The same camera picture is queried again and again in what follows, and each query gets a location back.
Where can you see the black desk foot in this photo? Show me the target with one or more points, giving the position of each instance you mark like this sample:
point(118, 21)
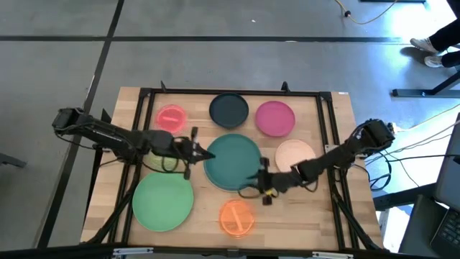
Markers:
point(424, 93)

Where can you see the orange transparent plastic plate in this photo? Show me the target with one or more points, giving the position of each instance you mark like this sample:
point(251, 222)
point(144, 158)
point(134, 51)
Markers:
point(237, 219)

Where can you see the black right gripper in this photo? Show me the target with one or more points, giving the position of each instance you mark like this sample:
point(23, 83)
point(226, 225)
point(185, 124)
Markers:
point(280, 181)

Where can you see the green transparent plastic plate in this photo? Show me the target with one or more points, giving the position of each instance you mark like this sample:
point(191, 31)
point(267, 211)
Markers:
point(157, 163)

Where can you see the red transparent plastic plate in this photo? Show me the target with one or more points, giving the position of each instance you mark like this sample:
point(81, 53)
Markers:
point(171, 118)

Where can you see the person's leg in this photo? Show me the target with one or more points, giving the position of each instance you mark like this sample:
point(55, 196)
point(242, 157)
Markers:
point(447, 36)
point(452, 59)

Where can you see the person's shoe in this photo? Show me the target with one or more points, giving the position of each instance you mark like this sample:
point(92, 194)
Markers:
point(433, 62)
point(424, 45)

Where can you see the silver metal bracket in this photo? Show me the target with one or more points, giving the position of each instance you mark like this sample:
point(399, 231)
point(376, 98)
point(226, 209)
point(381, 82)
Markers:
point(332, 255)
point(133, 251)

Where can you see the teal large plastic plate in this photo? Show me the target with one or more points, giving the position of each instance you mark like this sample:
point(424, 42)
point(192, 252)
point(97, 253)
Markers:
point(231, 162)

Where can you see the black frame beam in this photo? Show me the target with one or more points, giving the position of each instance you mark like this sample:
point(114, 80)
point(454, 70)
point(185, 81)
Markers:
point(54, 253)

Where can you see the beige plastic plate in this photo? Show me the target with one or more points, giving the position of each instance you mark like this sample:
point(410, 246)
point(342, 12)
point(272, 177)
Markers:
point(293, 153)

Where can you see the magenta plastic plate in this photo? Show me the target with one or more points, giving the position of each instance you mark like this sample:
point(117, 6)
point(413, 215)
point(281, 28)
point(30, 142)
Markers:
point(275, 118)

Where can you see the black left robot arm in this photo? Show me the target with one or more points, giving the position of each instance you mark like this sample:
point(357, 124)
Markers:
point(108, 135)

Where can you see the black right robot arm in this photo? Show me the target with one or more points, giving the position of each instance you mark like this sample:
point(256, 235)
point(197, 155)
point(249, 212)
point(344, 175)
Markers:
point(341, 154)

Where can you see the dark navy plastic plate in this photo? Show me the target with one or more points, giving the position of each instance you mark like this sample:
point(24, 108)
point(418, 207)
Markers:
point(229, 109)

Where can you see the light green large plate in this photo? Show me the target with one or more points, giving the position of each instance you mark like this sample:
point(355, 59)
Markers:
point(161, 201)

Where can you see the grey laptop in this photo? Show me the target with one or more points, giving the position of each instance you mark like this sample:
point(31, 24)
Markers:
point(449, 201)

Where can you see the dark furniture foot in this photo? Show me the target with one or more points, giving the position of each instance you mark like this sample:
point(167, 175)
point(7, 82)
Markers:
point(12, 160)

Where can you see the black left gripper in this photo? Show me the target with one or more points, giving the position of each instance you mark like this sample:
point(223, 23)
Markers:
point(187, 149)

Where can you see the black aluminium table frame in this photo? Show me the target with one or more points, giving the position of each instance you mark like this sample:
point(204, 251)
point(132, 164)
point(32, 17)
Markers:
point(233, 91)

